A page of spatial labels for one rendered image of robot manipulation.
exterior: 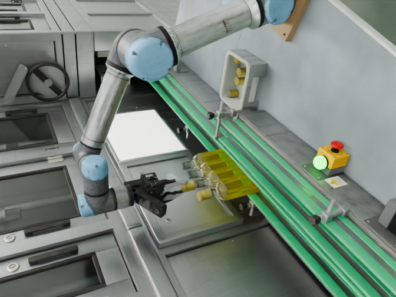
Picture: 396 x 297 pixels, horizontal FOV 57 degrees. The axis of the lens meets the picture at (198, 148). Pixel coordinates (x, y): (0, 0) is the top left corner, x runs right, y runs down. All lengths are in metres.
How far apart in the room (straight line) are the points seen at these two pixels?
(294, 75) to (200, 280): 0.78
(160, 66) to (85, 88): 1.18
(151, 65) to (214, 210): 0.64
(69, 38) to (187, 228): 1.17
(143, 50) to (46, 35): 1.08
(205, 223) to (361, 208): 0.52
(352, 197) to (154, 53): 0.71
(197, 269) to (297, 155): 0.50
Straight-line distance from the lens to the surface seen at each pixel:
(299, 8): 1.37
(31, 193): 1.56
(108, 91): 1.17
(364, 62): 1.20
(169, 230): 1.31
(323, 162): 1.21
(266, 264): 1.33
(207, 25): 1.08
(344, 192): 1.21
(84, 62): 2.09
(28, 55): 2.06
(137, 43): 1.00
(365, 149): 1.23
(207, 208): 1.41
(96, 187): 1.15
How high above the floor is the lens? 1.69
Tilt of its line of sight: 26 degrees down
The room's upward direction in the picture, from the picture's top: 100 degrees counter-clockwise
